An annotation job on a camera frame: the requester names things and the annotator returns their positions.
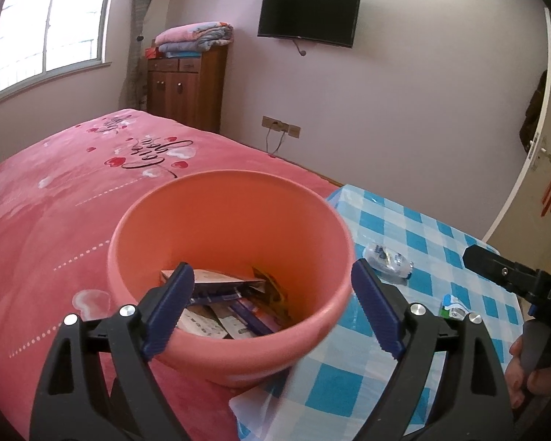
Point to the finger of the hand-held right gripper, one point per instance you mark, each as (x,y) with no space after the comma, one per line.
(491,264)

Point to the blue checked tablecloth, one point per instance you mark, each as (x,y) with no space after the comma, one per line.
(422,239)

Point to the white printed packet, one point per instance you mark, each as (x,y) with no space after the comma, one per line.
(202,324)

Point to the pink folded blanket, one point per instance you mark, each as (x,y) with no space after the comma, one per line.
(188,32)

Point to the pink plastic bucket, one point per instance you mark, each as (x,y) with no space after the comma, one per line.
(238,220)

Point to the beige door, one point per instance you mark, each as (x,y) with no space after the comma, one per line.
(523,202)

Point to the wall socket strip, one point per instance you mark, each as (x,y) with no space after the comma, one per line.
(280,126)

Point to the wooden cabinet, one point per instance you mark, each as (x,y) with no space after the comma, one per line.
(197,96)

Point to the pink heart print blanket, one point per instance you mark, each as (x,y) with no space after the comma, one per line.
(50,216)

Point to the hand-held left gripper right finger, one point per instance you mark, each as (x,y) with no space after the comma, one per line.
(379,312)

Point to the dark hanging clothes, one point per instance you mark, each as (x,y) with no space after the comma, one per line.
(532,110)

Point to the white and dark blue carton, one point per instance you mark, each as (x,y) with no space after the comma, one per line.
(220,280)

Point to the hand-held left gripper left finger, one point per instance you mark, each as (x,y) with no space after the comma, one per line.
(170,308)

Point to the black wall television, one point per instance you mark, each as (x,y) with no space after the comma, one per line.
(310,16)

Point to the wooden bed footboard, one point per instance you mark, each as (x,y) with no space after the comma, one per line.
(330,179)

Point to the window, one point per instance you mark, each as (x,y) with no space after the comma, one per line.
(50,23)

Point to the small green white packet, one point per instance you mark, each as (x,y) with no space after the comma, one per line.
(454,305)

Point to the yellow wrapper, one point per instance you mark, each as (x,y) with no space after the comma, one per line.
(271,291)

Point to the purple and blue box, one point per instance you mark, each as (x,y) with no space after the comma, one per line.
(252,319)

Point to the person's right hand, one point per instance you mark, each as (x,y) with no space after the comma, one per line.
(516,376)

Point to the clear small plastic packet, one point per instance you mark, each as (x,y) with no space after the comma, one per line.
(385,259)

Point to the grey curtain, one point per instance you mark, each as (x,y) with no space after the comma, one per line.
(135,55)

